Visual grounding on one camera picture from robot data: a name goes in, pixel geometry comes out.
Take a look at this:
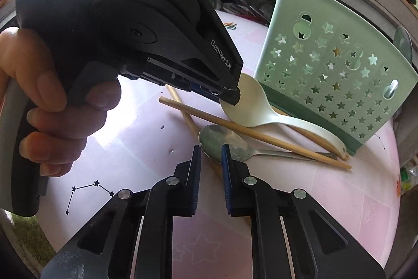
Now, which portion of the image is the cream ladle spoon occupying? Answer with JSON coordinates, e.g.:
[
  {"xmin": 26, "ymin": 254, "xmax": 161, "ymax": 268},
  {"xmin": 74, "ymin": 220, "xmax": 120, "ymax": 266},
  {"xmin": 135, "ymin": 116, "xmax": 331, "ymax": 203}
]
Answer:
[{"xmin": 220, "ymin": 73, "xmax": 347, "ymax": 159}]

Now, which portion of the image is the small metal spoon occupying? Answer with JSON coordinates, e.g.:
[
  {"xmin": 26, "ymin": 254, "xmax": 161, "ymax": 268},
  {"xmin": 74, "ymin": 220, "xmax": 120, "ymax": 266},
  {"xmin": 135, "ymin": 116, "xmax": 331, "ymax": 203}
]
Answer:
[{"xmin": 198, "ymin": 124, "xmax": 337, "ymax": 164}]

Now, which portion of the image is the large metal spoon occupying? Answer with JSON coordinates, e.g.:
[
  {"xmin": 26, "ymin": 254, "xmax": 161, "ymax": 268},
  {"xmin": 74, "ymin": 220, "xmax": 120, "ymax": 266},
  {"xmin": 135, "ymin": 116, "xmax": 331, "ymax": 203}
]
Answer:
[{"xmin": 393, "ymin": 26, "xmax": 413, "ymax": 64}]

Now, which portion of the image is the person's left hand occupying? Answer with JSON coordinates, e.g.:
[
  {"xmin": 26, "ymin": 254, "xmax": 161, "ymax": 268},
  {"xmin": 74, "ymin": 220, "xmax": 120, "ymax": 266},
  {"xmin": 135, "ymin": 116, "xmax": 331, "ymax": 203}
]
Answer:
[{"xmin": 1, "ymin": 27, "xmax": 121, "ymax": 177}]

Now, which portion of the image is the pink patterned tablecloth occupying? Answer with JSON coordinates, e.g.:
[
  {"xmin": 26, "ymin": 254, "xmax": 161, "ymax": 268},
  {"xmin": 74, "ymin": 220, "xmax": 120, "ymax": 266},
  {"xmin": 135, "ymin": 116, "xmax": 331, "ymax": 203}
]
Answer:
[{"xmin": 35, "ymin": 8, "xmax": 402, "ymax": 279}]

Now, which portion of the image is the green plastic utensil holder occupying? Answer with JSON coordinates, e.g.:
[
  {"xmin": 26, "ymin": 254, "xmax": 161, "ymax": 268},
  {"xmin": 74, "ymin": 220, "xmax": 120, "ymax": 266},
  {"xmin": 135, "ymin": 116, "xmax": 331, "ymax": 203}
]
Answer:
[{"xmin": 254, "ymin": 0, "xmax": 417, "ymax": 154}]

